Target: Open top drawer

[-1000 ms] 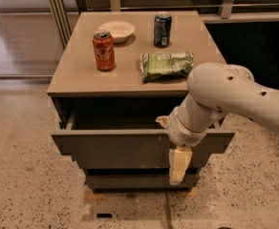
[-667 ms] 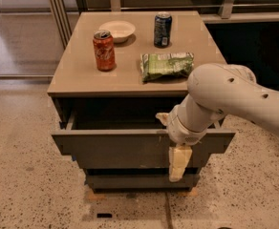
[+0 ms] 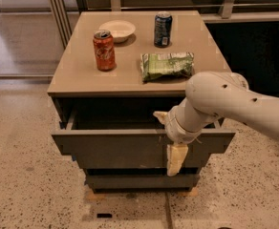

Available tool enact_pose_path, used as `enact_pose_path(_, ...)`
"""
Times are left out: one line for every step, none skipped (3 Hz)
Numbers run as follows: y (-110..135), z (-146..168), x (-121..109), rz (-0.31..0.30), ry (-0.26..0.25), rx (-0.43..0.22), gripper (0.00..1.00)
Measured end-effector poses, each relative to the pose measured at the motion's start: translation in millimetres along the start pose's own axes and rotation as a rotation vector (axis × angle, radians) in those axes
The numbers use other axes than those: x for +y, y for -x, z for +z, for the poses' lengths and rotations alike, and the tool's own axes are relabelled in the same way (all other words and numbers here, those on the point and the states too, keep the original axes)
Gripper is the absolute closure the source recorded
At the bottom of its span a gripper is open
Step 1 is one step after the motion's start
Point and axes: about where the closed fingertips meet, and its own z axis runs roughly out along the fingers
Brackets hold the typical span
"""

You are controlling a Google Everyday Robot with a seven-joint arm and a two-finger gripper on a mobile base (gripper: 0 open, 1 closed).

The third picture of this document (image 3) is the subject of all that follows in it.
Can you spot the grey top drawer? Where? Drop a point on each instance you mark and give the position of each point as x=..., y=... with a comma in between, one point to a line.
x=119, y=149

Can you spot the grey drawer cabinet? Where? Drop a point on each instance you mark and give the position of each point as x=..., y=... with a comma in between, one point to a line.
x=117, y=99

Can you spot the dark blue soda can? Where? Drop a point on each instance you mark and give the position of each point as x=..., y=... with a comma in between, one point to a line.
x=162, y=31

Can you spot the grey bottom drawer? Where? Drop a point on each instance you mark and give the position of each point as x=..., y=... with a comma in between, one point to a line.
x=141, y=182

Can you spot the green chip bag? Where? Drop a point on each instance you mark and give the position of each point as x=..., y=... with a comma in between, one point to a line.
x=157, y=65

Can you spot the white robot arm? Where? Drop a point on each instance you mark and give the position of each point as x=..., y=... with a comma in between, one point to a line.
x=210, y=96

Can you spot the white bowl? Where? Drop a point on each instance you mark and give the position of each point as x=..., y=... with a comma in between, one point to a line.
x=121, y=30

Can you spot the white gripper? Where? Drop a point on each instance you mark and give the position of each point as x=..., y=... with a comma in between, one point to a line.
x=177, y=129

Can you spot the orange soda can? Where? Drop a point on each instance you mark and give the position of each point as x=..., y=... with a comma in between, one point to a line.
x=104, y=50

